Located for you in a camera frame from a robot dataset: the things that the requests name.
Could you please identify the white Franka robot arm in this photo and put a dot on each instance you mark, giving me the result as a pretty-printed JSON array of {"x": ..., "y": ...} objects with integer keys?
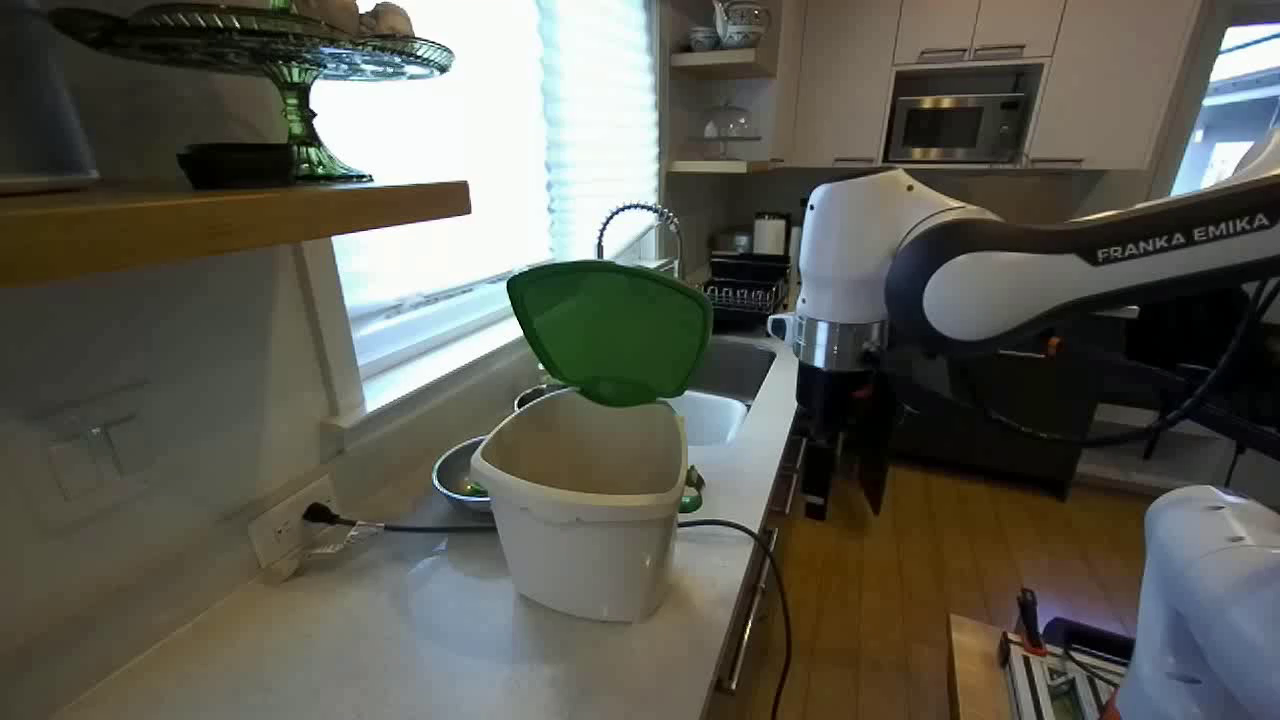
[{"x": 987, "y": 266}]

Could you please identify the chrome faucet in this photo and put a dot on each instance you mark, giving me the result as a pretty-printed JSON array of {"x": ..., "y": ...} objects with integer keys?
[{"x": 636, "y": 223}]

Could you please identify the metal robot cart frame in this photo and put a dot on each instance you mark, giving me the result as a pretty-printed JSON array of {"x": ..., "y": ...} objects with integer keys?
[{"x": 1041, "y": 667}]

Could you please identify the steel mixing bowl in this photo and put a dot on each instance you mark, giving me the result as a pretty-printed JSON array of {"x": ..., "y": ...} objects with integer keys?
[{"x": 457, "y": 472}]

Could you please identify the white mug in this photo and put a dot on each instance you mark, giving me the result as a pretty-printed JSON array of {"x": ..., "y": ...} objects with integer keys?
[{"x": 781, "y": 325}]

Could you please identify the green bin lid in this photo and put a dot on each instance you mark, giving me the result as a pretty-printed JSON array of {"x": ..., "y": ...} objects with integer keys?
[{"x": 614, "y": 325}]

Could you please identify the black coffee machine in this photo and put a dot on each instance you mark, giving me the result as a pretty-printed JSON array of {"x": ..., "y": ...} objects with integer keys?
[{"x": 746, "y": 292}]

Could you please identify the green glass cake stand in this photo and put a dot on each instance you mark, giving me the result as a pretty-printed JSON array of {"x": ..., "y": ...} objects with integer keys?
[{"x": 264, "y": 63}]

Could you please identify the white plastic bin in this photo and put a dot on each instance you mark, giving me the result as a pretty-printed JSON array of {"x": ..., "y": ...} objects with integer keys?
[{"x": 586, "y": 521}]

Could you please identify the white window blind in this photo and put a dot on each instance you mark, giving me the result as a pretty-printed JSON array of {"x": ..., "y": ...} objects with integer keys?
[{"x": 597, "y": 125}]

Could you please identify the steel microwave oven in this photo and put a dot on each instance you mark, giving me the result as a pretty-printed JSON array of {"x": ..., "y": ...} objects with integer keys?
[{"x": 959, "y": 125}]

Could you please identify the white kitchen sink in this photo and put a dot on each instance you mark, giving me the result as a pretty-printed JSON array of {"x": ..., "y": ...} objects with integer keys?
[{"x": 725, "y": 385}]

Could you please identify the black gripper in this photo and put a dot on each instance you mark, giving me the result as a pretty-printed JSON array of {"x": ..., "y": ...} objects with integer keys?
[{"x": 841, "y": 404}]

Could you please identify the wooden wall shelf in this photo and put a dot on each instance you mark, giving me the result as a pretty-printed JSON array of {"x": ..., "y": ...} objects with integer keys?
[{"x": 200, "y": 225}]

